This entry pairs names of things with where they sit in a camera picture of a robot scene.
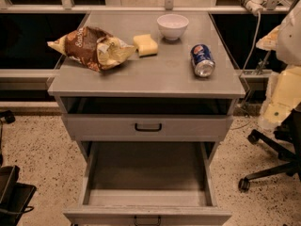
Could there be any yellow sponge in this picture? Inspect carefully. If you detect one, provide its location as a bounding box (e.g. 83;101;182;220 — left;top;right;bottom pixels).
134;34;158;57

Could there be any grey drawer cabinet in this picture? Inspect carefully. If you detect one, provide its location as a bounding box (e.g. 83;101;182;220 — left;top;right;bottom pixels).
49;11;245;158

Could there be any white bowl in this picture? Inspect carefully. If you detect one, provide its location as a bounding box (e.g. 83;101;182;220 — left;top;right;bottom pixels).
157;14;189;40

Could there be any black office chair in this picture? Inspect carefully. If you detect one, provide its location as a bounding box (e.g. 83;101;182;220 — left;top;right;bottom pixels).
238;102;301;194

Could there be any brown chip bag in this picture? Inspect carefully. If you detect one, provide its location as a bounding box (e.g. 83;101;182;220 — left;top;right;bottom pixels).
47;26;136;72

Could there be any metal clamp stand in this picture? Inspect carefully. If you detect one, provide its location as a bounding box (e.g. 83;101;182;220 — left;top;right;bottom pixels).
253;51;271;75

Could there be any black bin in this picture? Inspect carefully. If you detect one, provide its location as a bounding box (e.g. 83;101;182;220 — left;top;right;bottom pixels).
0;166;37;226

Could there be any grey top drawer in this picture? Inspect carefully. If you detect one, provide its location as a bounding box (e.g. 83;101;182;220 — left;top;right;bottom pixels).
62;114;233;141

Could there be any blue soda can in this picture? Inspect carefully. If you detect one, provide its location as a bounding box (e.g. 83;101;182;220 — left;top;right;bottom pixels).
190;43;215;77

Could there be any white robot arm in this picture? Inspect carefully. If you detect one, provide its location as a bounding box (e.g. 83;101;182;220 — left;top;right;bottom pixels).
256;1;301;124

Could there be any white cable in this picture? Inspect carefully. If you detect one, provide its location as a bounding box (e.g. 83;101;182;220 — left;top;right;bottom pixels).
239;11;262;77

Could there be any black chair wheel left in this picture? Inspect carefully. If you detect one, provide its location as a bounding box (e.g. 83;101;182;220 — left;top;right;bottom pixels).
0;110;15;124

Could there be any grey drawer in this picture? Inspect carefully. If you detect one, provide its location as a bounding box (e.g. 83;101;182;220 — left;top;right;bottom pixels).
62;114;233;141
63;142;231;226

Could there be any white power strip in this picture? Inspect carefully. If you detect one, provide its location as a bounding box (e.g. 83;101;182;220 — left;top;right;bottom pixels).
238;0;265;16

